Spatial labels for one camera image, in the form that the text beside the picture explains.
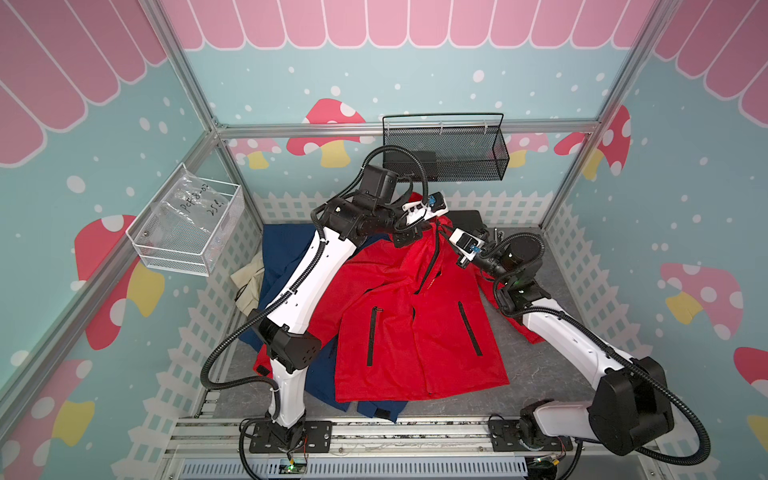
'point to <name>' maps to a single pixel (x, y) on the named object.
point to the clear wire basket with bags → (184, 222)
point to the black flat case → (466, 219)
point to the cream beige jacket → (249, 281)
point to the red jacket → (414, 319)
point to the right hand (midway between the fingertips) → (446, 224)
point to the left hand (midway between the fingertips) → (424, 225)
